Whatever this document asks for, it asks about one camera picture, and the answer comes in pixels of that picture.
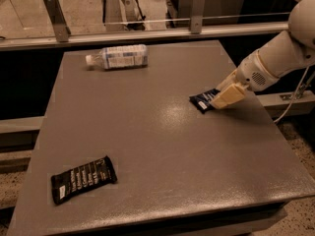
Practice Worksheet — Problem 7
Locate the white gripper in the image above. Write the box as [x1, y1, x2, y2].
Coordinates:
[210, 50, 280, 109]

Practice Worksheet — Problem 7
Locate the blue rxbar blueberry wrapper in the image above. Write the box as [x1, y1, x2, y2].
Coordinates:
[189, 88, 219, 113]

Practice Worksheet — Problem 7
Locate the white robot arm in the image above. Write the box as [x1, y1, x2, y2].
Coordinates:
[210, 0, 315, 109]

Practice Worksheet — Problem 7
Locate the clear blue-label plastic bottle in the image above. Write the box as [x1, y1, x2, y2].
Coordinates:
[86, 44, 148, 70]

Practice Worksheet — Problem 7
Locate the black rxbar wrapper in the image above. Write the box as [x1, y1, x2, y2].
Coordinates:
[50, 156, 117, 205]

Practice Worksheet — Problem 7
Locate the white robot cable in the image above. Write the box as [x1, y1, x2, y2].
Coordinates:
[273, 66, 311, 125]

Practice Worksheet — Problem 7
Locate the right metal rail bracket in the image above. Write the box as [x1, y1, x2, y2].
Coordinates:
[190, 0, 206, 34]

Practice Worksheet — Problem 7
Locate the metal rail bracket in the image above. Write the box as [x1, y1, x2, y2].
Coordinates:
[190, 0, 206, 34]
[43, 0, 71, 42]

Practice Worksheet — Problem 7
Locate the horizontal metal rail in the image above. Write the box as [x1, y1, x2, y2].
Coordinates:
[0, 22, 288, 51]

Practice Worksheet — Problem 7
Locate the left metal rail bracket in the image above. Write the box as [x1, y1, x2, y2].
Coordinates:
[43, 0, 71, 42]

